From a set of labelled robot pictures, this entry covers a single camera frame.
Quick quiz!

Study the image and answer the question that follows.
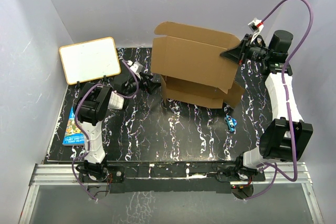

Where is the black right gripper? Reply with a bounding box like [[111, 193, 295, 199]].
[[220, 34, 271, 66]]

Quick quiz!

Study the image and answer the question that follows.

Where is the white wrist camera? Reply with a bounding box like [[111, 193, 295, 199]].
[[130, 61, 143, 74], [248, 18, 264, 42]]

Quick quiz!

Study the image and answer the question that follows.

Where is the blue treehouse book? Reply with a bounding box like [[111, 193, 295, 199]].
[[62, 108, 85, 146]]

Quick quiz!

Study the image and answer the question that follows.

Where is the brown cardboard box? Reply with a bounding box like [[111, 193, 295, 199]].
[[151, 22, 245, 109]]

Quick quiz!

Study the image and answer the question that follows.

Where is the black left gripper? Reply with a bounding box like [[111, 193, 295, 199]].
[[124, 72, 162, 97]]

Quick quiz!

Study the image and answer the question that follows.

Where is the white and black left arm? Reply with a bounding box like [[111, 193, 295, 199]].
[[73, 72, 161, 182]]

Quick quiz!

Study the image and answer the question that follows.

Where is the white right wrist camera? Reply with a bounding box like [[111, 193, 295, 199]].
[[248, 18, 264, 42]]

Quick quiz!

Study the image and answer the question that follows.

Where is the small orange-framed whiteboard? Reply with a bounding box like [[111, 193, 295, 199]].
[[59, 37, 121, 85]]

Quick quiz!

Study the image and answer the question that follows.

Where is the black mounting base bracket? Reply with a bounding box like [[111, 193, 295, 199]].
[[75, 160, 266, 198]]

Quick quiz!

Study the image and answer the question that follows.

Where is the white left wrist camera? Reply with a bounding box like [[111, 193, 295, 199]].
[[130, 61, 143, 74]]

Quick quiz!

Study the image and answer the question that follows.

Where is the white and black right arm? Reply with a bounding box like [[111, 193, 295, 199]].
[[216, 30, 313, 180]]

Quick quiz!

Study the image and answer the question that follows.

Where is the small blue toy car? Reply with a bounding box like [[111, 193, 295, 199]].
[[225, 115, 237, 132]]

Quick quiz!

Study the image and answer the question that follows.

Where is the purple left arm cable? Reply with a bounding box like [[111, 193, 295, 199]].
[[70, 60, 140, 204]]

